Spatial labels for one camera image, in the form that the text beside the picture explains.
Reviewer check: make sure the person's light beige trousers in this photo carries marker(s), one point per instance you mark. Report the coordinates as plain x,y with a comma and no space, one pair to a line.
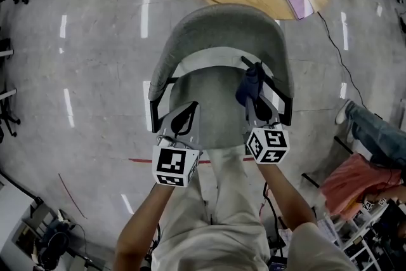
222,200

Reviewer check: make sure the white gridded sheet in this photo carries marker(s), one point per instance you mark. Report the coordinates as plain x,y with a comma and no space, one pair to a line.
328,230

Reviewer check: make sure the curved red floor tape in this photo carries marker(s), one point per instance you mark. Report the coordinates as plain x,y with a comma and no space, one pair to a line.
71,195

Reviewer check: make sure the person's left forearm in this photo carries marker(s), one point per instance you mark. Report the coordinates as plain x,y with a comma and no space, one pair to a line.
139,225

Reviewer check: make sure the dark blue cloth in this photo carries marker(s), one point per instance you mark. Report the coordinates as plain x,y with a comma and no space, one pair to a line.
249,85

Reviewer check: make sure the grey armchair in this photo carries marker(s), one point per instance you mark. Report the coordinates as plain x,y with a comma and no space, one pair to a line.
222,25

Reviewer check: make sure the pink padded jacket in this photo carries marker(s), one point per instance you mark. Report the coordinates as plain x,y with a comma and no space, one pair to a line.
345,187

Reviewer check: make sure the person's right forearm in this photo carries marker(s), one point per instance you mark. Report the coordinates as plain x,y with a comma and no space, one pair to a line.
285,200

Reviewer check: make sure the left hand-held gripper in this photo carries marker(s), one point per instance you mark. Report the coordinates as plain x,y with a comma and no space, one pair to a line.
172,165

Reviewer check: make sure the person's light beige shirt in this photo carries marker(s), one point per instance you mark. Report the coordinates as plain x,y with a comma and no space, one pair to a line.
317,250

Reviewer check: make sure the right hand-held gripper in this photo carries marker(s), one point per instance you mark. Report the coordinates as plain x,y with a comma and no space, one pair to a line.
269,144

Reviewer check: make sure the white desk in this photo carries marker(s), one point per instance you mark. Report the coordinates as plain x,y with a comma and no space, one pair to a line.
6,53

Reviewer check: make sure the black metal frame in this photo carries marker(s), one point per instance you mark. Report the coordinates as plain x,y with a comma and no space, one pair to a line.
342,145

